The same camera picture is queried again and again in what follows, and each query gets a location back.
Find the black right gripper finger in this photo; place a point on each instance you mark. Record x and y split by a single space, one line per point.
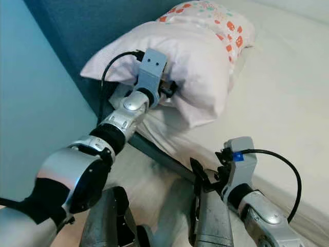
204 180
224 158

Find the pink floral pillow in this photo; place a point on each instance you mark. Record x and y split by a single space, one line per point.
195 62

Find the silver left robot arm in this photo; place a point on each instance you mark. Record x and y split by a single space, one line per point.
77 175

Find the grey robot right leg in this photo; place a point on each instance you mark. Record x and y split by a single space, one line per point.
213 221

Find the grey robot leg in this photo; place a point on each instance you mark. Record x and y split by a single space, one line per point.
108 216
213 221

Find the mattress with cream sheet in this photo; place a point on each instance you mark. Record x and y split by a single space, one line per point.
277 92

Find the grey robot left leg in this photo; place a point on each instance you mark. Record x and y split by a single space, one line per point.
108 216

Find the teal upholstered headboard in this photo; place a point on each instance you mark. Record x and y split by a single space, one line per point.
77 25

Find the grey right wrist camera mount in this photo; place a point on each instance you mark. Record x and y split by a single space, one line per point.
241 175

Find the teal bed frame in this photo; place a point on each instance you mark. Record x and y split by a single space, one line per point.
164 154

